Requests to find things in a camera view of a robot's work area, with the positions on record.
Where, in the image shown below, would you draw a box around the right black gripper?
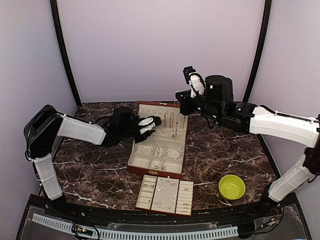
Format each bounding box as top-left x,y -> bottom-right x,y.
176,89 -> 223,123

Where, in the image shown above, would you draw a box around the red jewelry box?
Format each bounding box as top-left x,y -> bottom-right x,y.
127,101 -> 189,179

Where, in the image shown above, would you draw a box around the gold necklace green stones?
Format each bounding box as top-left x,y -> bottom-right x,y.
172,101 -> 181,140

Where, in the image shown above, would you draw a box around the red jewelry tray insert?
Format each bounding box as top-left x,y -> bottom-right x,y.
135,175 -> 194,216

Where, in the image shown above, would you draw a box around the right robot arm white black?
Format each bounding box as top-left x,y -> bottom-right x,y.
175,68 -> 320,217

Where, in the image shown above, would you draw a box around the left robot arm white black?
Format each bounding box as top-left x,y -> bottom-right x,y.
23,104 -> 162,218

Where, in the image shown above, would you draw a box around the thin silver bangle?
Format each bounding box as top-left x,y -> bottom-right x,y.
141,146 -> 154,155

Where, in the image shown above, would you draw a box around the silver pearl open bangle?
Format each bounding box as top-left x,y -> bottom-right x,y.
166,149 -> 184,160

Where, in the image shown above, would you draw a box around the lime green bowl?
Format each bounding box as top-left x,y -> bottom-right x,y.
218,174 -> 246,200

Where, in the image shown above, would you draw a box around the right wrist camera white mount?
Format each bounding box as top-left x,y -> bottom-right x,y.
183,66 -> 206,98

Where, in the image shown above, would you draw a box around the white slotted cable duct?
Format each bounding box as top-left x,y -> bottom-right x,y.
31,213 -> 239,240

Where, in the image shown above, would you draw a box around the right black frame post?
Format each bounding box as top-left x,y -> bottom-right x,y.
242,0 -> 272,103

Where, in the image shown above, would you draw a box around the black frame post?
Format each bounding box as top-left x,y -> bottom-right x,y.
242,0 -> 272,103
49,0 -> 82,108

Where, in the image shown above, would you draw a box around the left black frame post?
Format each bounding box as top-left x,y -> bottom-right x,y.
49,0 -> 82,108

